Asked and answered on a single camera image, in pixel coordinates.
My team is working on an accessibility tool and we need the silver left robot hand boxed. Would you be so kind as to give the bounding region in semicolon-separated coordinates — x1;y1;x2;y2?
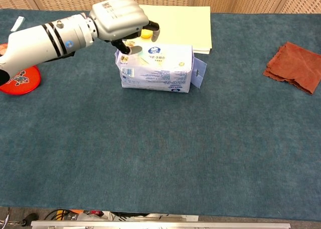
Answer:
89;0;161;56

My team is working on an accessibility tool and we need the brown folded cloth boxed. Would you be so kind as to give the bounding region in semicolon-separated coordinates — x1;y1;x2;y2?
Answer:
263;41;321;96

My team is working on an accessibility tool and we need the teal felt table cover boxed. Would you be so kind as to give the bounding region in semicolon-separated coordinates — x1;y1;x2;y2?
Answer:
0;9;321;221

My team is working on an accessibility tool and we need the small white eraser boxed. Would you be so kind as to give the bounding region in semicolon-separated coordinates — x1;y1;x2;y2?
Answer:
10;16;26;33

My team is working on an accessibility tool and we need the black cable bundle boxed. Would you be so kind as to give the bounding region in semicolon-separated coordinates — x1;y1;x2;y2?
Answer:
44;208;77;221

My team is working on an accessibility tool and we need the white plastic bag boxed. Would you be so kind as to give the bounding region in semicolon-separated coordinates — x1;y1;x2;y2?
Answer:
75;210;199;222

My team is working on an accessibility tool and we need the orange red snack canister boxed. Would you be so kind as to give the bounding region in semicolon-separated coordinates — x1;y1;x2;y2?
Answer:
0;43;42;96

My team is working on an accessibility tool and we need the white facial tissue pack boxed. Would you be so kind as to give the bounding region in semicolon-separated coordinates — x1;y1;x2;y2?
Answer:
114;40;208;93

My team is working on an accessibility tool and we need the aluminium profile rail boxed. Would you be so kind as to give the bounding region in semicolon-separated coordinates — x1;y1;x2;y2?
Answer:
30;220;291;229

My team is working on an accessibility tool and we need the pale yellow spiral notebook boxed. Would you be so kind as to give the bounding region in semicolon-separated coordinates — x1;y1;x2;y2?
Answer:
125;4;213;55

